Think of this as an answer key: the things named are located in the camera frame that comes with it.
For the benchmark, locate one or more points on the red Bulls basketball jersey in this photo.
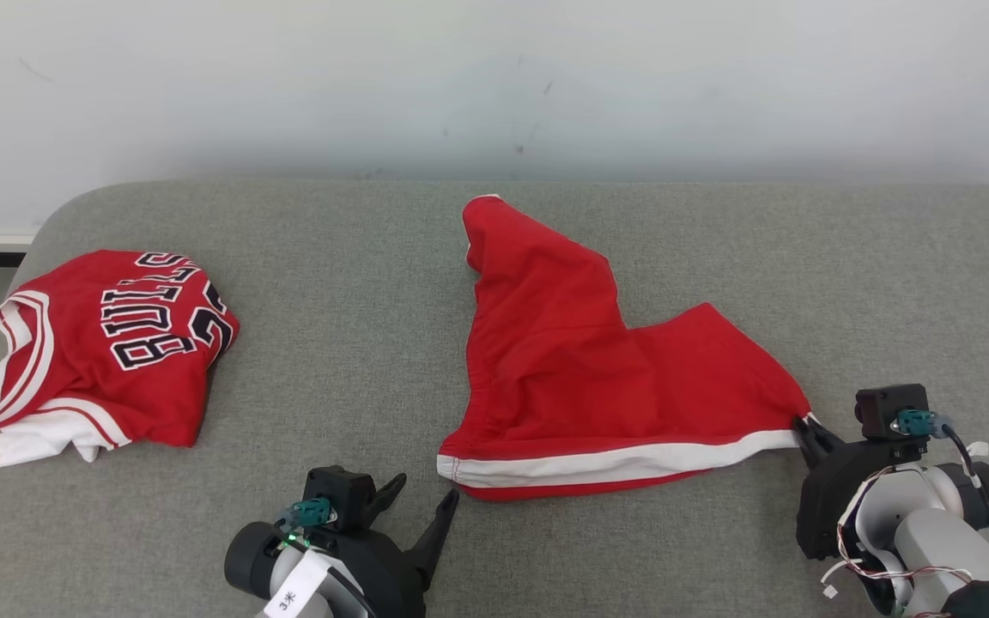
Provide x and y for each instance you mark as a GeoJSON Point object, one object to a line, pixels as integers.
{"type": "Point", "coordinates": [117, 378]}

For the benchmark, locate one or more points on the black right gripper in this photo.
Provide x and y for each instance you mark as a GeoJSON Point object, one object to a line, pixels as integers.
{"type": "Point", "coordinates": [829, 506]}

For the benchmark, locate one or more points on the teal left camera connector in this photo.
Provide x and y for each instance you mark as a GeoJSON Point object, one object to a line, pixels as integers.
{"type": "Point", "coordinates": [310, 512]}

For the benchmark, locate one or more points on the teal right camera connector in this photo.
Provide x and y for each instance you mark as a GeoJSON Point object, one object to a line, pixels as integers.
{"type": "Point", "coordinates": [915, 422]}

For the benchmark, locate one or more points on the teal camera connector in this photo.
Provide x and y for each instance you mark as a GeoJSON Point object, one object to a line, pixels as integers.
{"type": "Point", "coordinates": [915, 422]}
{"type": "Point", "coordinates": [310, 512]}

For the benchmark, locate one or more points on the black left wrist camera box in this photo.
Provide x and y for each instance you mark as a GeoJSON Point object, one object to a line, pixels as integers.
{"type": "Point", "coordinates": [340, 493]}

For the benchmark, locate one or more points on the red shorts with white stripe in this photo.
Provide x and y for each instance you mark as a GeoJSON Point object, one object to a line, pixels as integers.
{"type": "Point", "coordinates": [580, 378]}

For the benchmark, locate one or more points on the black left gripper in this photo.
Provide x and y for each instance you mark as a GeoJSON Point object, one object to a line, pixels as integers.
{"type": "Point", "coordinates": [383, 575]}

